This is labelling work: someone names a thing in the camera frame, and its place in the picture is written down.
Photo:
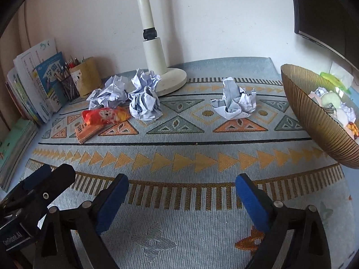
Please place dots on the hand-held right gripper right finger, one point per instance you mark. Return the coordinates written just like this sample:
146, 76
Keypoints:
253, 204

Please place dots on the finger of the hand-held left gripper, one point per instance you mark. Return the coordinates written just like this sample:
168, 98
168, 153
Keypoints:
36, 177
53, 185

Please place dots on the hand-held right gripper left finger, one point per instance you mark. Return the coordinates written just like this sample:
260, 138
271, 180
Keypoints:
109, 204

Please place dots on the orange cardboard box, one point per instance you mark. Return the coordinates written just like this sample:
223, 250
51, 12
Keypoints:
89, 133

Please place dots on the red orange snack packet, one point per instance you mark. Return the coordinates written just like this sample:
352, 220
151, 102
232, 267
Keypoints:
106, 116

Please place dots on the golden ribbed bowl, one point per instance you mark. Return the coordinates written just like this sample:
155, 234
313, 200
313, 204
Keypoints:
308, 117

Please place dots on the pink white green dango plush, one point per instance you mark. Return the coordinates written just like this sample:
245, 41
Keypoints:
330, 99

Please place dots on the stack of green books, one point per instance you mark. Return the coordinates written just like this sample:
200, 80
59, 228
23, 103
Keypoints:
14, 151

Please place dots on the row of upright books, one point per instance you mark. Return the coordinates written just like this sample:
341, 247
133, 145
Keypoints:
18, 98

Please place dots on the blue patterned woven mat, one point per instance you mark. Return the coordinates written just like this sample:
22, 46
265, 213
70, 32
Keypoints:
182, 151

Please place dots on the black mesh pen holder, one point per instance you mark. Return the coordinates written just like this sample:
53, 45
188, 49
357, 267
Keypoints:
69, 88

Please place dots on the blue cover workbook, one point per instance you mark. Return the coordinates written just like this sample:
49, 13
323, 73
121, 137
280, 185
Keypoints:
50, 81

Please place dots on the bunch of pencils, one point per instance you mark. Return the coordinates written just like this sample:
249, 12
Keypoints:
63, 71

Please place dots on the bamboo pen holder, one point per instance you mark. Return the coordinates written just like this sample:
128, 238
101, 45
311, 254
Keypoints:
87, 78

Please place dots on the upright books and papers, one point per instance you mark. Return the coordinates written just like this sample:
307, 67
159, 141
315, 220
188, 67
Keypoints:
30, 61

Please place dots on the bunch of pens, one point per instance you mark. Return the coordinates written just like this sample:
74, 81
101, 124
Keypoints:
76, 60

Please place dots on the green white packet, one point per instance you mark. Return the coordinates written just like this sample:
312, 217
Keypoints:
336, 80

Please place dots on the beige curtain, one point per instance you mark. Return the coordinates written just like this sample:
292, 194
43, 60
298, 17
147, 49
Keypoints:
22, 28

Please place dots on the white lamp stand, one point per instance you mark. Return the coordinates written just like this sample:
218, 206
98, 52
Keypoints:
153, 53

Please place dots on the black monitor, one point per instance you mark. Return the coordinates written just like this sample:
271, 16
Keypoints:
328, 8

